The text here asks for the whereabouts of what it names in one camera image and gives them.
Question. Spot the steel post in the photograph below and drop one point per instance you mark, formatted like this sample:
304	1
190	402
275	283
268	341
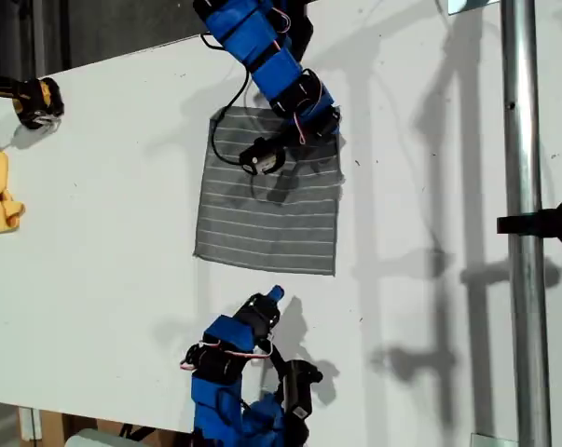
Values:
525	139

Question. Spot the black post clamp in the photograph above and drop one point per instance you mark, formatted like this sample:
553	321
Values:
541	223

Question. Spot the white table bracket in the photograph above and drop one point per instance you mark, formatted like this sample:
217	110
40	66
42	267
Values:
29	423

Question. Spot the black camera stalk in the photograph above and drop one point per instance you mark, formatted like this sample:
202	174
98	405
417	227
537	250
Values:
285	137

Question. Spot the black camera box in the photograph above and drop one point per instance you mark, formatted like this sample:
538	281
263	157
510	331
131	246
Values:
262	158
301	391

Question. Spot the black yellow clamp tool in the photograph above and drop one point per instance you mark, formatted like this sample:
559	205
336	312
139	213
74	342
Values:
33	100

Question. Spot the brown cardboard box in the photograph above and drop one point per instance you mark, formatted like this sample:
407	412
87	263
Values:
52	428

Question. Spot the white plastic object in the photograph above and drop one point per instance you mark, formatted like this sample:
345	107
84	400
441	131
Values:
94	440

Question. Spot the grey striped towel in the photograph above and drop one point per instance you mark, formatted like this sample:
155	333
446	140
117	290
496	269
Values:
262	233

